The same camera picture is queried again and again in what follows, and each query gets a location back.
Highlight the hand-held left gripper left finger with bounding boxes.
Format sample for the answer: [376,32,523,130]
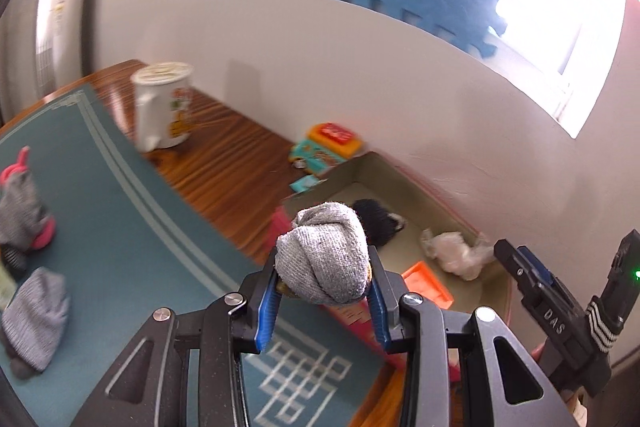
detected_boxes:
[75,257,281,427]

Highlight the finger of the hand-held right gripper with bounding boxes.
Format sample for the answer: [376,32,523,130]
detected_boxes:
[494,239,593,360]
[602,229,640,333]

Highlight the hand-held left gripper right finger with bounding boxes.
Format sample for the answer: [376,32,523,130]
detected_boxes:
[367,253,573,427]

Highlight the plain grey sock ball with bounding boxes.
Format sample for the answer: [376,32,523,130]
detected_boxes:
[275,202,371,307]

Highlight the cardboard box with red sides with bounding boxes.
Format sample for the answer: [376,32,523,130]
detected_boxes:
[270,151,516,383]

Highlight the pink knotted foam rod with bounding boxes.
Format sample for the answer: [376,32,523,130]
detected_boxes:
[0,146,32,188]
[30,214,56,251]

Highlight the orange plastic piece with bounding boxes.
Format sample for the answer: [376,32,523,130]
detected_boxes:
[400,261,454,311]

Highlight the black sock ball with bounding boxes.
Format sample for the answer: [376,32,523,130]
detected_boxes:
[350,199,407,249]

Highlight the teal card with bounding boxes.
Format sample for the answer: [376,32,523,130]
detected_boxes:
[291,175,324,194]

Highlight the colourful toy bus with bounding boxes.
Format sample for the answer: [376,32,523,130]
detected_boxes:
[290,123,364,180]

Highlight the green desk mat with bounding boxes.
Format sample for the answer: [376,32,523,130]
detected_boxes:
[0,84,396,427]

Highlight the white printed mug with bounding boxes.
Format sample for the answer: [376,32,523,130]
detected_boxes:
[131,62,195,152]

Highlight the striped grey sock ball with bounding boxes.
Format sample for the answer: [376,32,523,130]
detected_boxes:
[0,267,70,378]

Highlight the bright window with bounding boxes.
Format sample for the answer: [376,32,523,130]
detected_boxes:
[494,0,630,138]

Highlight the grey refrigerator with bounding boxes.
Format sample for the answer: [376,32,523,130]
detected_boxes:
[32,0,97,100]

